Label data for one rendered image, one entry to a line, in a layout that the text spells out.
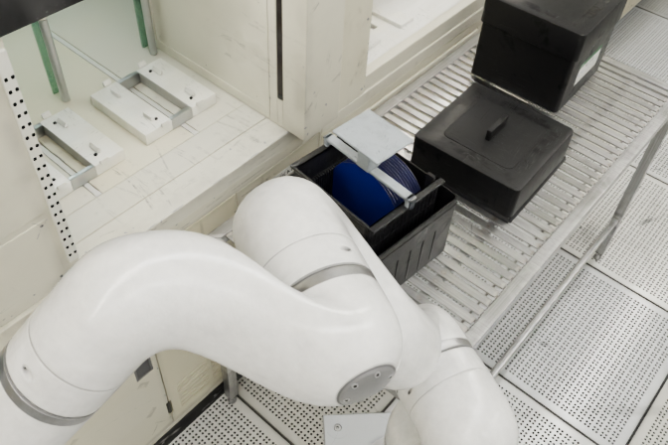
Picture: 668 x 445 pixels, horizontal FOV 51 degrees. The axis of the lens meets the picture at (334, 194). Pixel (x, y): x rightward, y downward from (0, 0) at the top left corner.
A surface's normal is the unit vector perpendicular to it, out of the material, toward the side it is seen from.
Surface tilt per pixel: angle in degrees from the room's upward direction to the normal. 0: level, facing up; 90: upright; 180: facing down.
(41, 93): 0
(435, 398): 38
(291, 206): 2
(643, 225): 0
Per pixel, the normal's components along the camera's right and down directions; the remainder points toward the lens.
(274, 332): -0.10, 0.18
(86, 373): 0.18, 0.58
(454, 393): -0.18, -0.60
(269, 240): -0.51, -0.39
